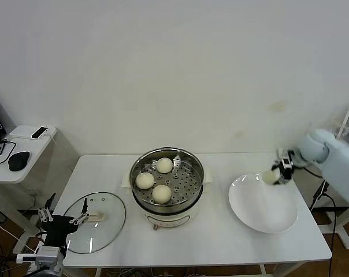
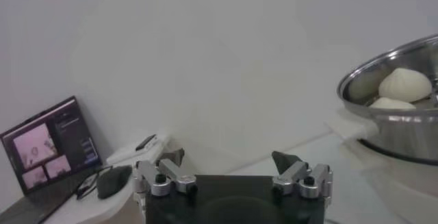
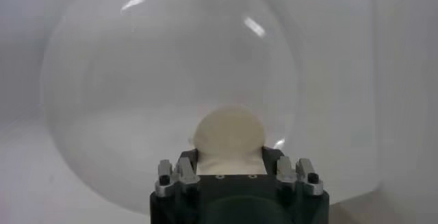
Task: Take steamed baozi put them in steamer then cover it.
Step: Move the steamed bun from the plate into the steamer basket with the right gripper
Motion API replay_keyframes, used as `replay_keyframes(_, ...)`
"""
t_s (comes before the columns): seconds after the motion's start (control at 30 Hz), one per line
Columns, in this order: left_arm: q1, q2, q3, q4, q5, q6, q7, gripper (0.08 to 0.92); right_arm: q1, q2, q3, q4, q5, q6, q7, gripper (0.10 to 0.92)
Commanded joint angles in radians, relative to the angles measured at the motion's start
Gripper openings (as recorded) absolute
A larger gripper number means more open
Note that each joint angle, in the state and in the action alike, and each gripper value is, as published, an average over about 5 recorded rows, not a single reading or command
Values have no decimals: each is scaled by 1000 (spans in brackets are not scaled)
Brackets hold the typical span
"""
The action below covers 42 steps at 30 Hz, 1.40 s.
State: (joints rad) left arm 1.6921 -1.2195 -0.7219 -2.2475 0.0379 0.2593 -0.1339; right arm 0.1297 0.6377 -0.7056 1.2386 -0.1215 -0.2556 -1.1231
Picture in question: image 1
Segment white side table with cup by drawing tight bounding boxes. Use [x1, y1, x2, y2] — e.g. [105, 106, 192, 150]
[311, 201, 349, 251]

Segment cable bundle under table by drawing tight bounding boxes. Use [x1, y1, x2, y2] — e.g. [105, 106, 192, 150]
[105, 267, 152, 277]

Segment black computer mouse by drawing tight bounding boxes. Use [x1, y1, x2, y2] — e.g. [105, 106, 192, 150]
[8, 151, 31, 171]

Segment white steamed baozi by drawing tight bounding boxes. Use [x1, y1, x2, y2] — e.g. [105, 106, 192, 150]
[135, 172, 155, 190]
[262, 170, 281, 186]
[157, 157, 173, 174]
[151, 184, 172, 204]

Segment white side table with laptop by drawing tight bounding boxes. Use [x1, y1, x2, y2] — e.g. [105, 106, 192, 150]
[0, 123, 59, 254]

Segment white floor cable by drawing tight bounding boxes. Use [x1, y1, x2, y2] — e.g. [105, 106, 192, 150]
[0, 215, 36, 252]

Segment white device with black screen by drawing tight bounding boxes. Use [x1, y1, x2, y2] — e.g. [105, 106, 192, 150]
[31, 126, 49, 139]

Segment plastic cup with straw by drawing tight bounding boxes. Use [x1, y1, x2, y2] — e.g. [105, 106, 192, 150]
[337, 103, 349, 139]

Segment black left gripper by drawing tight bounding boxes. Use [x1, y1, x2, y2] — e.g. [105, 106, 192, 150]
[37, 192, 91, 248]

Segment cream electric cooking pot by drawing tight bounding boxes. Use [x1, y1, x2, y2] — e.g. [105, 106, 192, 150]
[121, 168, 214, 231]

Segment white round plate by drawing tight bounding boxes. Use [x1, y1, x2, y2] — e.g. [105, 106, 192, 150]
[228, 173, 298, 234]

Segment flat white box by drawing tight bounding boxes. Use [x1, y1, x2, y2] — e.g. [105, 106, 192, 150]
[9, 125, 51, 140]

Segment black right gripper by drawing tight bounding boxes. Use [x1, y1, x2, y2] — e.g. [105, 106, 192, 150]
[271, 148, 299, 186]

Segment clear plastic drink cup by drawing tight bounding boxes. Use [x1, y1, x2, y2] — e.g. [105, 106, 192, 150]
[335, 119, 349, 142]

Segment stainless perforated steamer basket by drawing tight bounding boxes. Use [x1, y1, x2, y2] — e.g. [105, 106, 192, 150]
[129, 147, 205, 209]

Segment glass lid with cream handle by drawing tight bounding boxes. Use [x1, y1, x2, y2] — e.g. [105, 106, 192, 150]
[60, 191, 127, 254]

